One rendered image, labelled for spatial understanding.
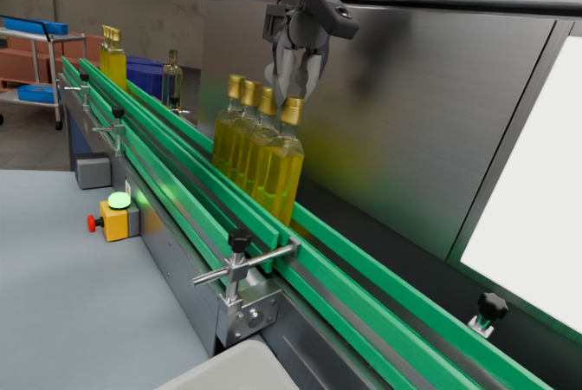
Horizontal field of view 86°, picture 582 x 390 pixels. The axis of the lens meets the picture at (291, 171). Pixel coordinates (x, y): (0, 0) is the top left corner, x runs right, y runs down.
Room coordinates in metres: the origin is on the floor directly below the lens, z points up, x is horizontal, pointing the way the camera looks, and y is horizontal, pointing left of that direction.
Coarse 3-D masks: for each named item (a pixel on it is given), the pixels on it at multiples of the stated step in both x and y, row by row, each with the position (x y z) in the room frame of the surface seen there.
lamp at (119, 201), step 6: (120, 192) 0.62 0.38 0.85; (114, 198) 0.60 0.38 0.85; (120, 198) 0.60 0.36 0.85; (126, 198) 0.61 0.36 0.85; (108, 204) 0.60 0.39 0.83; (114, 204) 0.59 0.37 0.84; (120, 204) 0.60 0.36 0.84; (126, 204) 0.61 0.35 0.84; (114, 210) 0.59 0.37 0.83; (120, 210) 0.60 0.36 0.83
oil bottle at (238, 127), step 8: (232, 120) 0.60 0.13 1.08; (240, 120) 0.58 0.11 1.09; (248, 120) 0.59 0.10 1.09; (256, 120) 0.60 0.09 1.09; (232, 128) 0.59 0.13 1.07; (240, 128) 0.57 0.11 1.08; (248, 128) 0.58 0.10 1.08; (232, 136) 0.59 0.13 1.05; (240, 136) 0.57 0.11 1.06; (232, 144) 0.59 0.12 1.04; (240, 144) 0.57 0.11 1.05; (232, 152) 0.58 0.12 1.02; (240, 152) 0.57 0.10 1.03; (232, 160) 0.58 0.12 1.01; (240, 160) 0.57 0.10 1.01; (224, 168) 0.60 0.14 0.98; (232, 168) 0.58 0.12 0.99; (232, 176) 0.57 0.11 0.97
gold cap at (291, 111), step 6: (288, 96) 0.51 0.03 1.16; (294, 96) 0.53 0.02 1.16; (288, 102) 0.51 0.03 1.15; (294, 102) 0.51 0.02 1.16; (300, 102) 0.51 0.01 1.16; (282, 108) 0.52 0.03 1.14; (288, 108) 0.51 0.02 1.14; (294, 108) 0.51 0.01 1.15; (300, 108) 0.51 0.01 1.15; (282, 114) 0.51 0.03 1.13; (288, 114) 0.51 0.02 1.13; (294, 114) 0.51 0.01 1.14; (300, 114) 0.52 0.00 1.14; (282, 120) 0.51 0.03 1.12; (288, 120) 0.51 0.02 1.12; (294, 120) 0.51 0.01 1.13; (300, 120) 0.52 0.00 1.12
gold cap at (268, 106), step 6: (264, 90) 0.55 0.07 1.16; (270, 90) 0.55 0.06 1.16; (264, 96) 0.55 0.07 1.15; (270, 96) 0.55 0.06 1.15; (264, 102) 0.55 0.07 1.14; (270, 102) 0.55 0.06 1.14; (258, 108) 0.56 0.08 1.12; (264, 108) 0.55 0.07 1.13; (270, 108) 0.55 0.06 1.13; (276, 108) 0.56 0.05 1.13; (270, 114) 0.55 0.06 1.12; (276, 114) 0.56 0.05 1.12
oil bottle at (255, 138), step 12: (252, 132) 0.55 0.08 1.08; (264, 132) 0.54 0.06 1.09; (276, 132) 0.56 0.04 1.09; (252, 144) 0.54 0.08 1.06; (264, 144) 0.53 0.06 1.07; (252, 156) 0.54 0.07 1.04; (240, 168) 0.56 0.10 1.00; (252, 168) 0.53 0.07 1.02; (240, 180) 0.56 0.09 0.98; (252, 180) 0.53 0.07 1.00; (252, 192) 0.53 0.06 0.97
